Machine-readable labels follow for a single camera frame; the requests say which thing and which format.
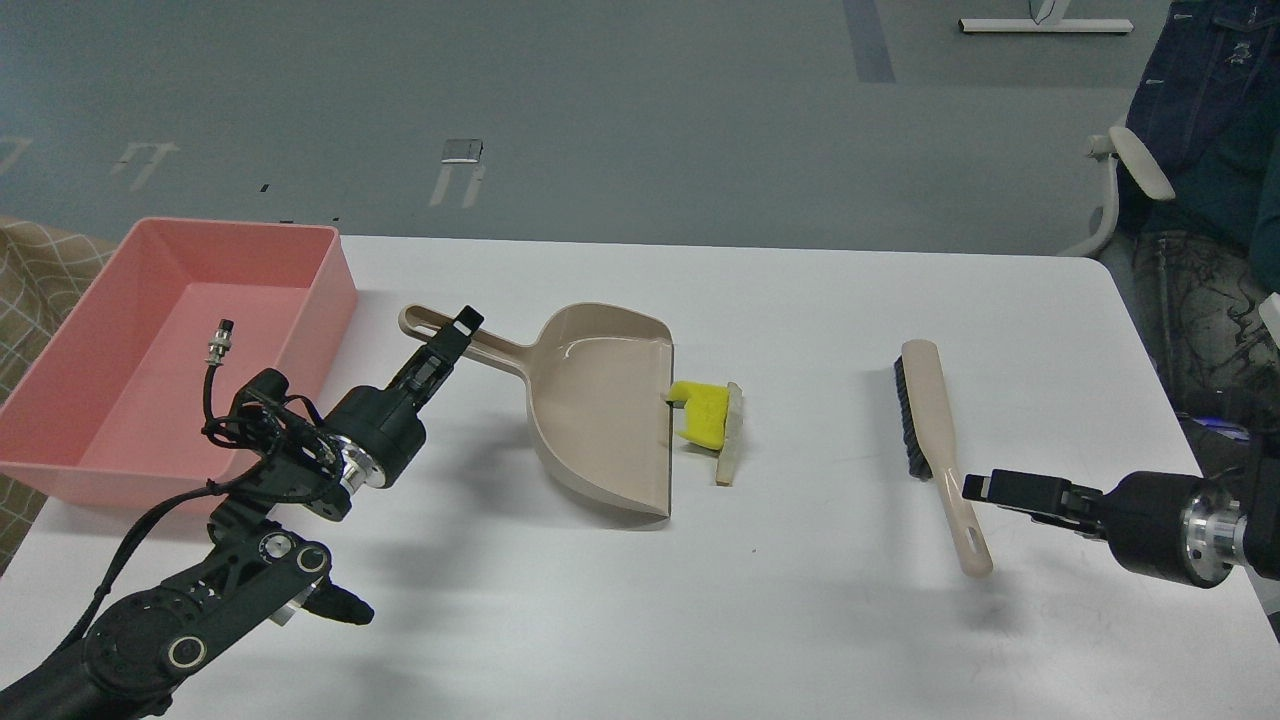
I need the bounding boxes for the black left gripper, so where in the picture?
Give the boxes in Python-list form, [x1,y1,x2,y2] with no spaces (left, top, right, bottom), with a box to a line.
[325,306,485,489]

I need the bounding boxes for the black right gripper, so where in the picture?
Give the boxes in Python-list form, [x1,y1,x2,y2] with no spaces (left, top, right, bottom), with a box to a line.
[963,469,1251,589]

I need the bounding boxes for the beige hand brush black bristles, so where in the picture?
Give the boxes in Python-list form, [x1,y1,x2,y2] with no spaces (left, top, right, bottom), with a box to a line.
[893,340,995,578]

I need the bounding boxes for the beige plastic dustpan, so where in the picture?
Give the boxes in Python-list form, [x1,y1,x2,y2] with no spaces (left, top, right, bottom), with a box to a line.
[398,302,676,519]

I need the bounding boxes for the yellow green sponge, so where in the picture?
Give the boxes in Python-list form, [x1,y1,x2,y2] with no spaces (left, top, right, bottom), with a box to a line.
[666,380,730,451]

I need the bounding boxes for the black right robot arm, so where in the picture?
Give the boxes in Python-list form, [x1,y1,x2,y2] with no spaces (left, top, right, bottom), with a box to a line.
[963,389,1277,589]

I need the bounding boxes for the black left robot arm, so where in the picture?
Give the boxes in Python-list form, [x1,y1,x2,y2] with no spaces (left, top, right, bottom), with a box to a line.
[3,307,483,719]

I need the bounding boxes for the pink plastic bin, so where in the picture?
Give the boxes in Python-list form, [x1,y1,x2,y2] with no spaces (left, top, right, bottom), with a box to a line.
[1,218,358,509]

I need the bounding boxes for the grey floor plate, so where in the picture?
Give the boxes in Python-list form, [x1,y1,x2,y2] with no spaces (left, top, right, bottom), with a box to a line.
[440,138,484,165]

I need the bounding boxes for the white office chair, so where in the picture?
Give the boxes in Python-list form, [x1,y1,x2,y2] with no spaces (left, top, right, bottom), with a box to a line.
[1055,126,1176,258]

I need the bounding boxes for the beige checkered cloth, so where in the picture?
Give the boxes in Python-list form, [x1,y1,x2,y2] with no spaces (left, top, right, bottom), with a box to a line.
[0,213,113,571]

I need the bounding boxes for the person in teal sweater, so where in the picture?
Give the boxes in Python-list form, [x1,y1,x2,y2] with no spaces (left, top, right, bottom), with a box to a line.
[1123,1,1279,404]

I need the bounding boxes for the white table leg base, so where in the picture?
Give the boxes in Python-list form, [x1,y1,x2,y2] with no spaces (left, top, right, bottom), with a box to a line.
[957,1,1135,36]

